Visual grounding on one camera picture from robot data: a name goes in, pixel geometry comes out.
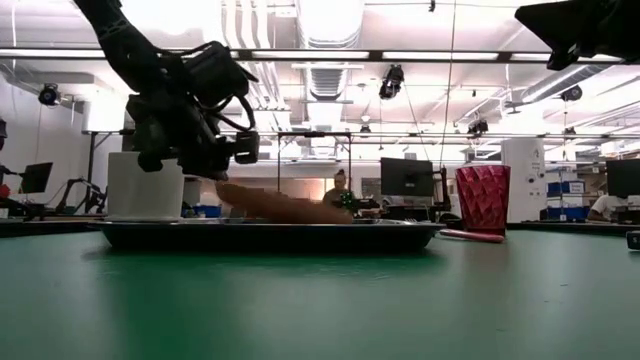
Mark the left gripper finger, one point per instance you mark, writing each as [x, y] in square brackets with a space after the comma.
[150, 160]
[210, 176]

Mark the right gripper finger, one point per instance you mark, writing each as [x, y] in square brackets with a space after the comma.
[562, 57]
[552, 25]

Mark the brown wooden plate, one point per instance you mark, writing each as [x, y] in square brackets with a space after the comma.
[280, 206]

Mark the red faceted plastic cup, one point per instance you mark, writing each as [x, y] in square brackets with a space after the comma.
[483, 200]

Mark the red pen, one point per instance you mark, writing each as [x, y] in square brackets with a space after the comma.
[472, 235]

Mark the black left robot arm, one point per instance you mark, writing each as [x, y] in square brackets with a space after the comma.
[125, 45]

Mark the black background robot arm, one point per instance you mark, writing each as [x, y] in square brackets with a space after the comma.
[82, 192]

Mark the dark serving tray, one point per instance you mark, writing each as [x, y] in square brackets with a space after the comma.
[265, 237]

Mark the white square plant pot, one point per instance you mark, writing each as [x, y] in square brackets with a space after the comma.
[145, 192]

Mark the small black monitor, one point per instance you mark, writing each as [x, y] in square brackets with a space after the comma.
[37, 177]

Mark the seated person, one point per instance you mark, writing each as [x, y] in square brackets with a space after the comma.
[336, 192]

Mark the blue storage bin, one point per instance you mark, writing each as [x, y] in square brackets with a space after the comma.
[567, 187]
[567, 213]

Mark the black computer monitor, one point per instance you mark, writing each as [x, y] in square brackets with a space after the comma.
[406, 176]
[624, 177]

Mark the person in white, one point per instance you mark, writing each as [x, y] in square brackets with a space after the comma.
[605, 206]

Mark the black overhead rig beam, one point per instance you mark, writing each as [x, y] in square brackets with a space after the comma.
[375, 55]

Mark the black box at table edge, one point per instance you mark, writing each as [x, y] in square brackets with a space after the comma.
[634, 240]

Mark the black ceiling camera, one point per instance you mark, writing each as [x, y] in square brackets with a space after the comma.
[49, 95]
[571, 93]
[478, 127]
[391, 82]

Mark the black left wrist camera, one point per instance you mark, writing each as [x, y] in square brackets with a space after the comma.
[217, 75]

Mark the black metal stand frame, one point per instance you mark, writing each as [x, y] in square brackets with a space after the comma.
[315, 134]

